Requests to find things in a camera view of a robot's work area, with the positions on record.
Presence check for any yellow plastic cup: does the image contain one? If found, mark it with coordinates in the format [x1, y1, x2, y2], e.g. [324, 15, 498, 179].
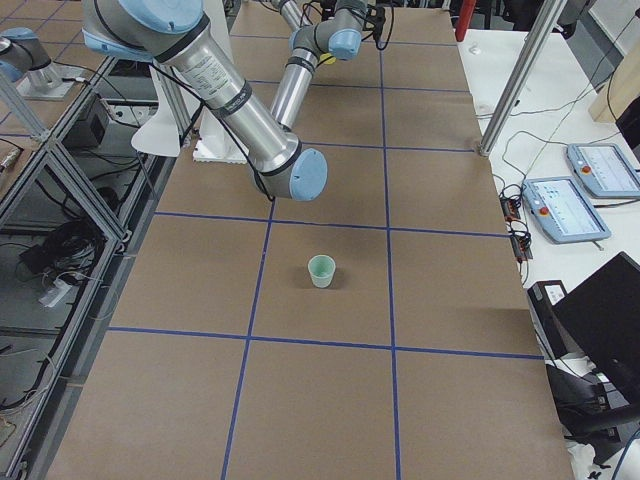
[318, 54, 336, 65]

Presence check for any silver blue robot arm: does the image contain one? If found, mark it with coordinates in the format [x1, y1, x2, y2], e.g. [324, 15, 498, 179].
[1, 27, 71, 101]
[82, 1, 374, 201]

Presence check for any light green plastic cup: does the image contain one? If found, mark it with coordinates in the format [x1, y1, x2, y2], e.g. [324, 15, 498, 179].
[307, 254, 336, 288]

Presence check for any black box with label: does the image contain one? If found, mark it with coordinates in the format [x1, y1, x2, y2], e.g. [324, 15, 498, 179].
[526, 280, 568, 358]

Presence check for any near blue teach pendant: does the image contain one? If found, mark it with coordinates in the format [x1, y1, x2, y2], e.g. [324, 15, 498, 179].
[522, 176, 611, 244]

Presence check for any blue teach pendant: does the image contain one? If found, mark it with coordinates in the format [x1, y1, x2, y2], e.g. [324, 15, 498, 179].
[522, 176, 611, 244]
[566, 143, 639, 199]

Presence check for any red cylinder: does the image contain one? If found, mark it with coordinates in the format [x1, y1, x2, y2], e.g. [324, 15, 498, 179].
[454, 0, 477, 42]

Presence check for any black monitor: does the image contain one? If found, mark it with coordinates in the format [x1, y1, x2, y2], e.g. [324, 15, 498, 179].
[553, 252, 639, 403]

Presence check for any far blue teach pendant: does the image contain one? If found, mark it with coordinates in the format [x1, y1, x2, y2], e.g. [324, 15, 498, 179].
[566, 143, 639, 199]

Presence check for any white camera mast pedestal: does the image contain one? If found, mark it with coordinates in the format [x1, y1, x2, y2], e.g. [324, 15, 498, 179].
[131, 61, 246, 164]

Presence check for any aluminium frame post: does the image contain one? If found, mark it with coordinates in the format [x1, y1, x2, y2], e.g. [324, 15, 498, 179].
[478, 0, 568, 157]

